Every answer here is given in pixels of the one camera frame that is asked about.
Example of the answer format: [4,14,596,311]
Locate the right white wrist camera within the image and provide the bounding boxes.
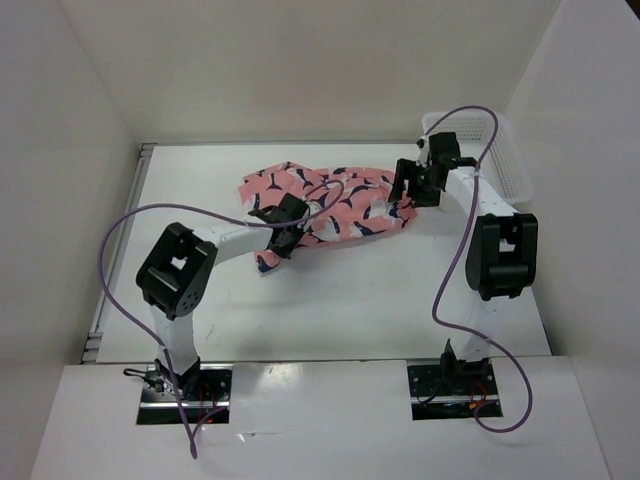
[416,134,431,168]

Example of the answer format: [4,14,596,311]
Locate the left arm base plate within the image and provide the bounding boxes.
[123,363,233,426]

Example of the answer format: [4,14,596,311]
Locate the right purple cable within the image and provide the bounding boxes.
[423,104,533,432]

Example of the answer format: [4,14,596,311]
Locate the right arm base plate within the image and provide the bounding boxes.
[406,361,503,421]

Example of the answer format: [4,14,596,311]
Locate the pink shark print shorts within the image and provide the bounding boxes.
[238,161,417,248]

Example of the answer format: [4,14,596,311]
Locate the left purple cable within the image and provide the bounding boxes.
[97,180,347,460]

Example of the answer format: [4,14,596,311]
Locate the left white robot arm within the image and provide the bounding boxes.
[136,194,314,400]

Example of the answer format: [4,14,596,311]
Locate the purple cable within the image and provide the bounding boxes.
[423,104,533,432]
[97,180,347,460]

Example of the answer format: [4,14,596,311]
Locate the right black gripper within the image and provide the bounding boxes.
[387,158,441,207]

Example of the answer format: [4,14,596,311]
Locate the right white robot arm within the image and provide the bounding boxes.
[389,132,538,393]

